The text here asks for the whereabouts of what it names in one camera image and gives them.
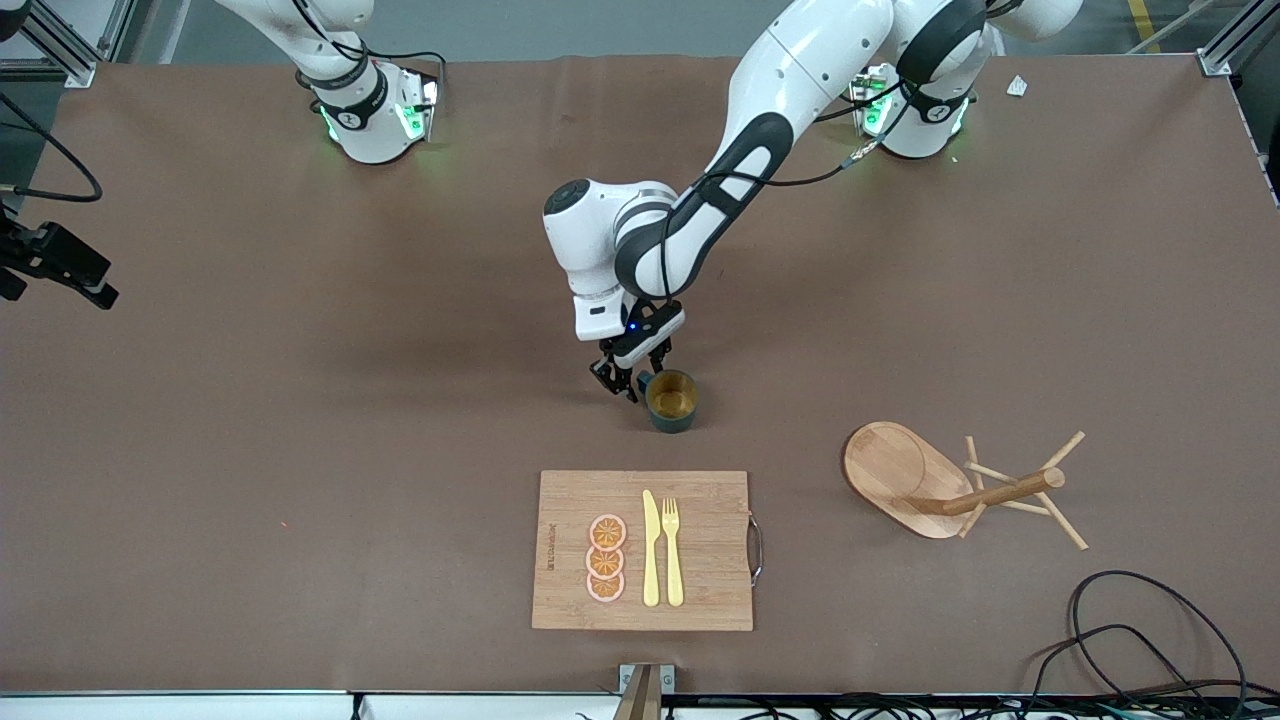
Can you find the small white paper scrap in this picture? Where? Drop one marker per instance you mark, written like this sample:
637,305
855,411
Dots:
1017,85

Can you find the aluminium frame profile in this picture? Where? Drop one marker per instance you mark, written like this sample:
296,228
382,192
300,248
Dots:
1235,40
65,55

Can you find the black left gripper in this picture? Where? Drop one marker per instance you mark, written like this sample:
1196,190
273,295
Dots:
628,373

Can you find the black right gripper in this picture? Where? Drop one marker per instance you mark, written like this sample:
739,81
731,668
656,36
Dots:
48,252

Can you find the yellow plastic knife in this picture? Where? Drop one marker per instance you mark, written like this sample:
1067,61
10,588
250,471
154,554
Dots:
651,560

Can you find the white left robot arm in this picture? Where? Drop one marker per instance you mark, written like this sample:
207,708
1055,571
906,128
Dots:
760,160

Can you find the yellow plastic fork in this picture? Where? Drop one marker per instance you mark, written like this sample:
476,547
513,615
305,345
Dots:
673,560

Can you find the toy orange slice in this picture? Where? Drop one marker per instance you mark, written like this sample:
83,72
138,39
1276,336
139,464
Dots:
607,531

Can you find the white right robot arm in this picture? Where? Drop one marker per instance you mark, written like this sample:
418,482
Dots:
365,110

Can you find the wooden cup rack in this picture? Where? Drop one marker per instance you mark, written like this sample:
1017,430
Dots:
890,470

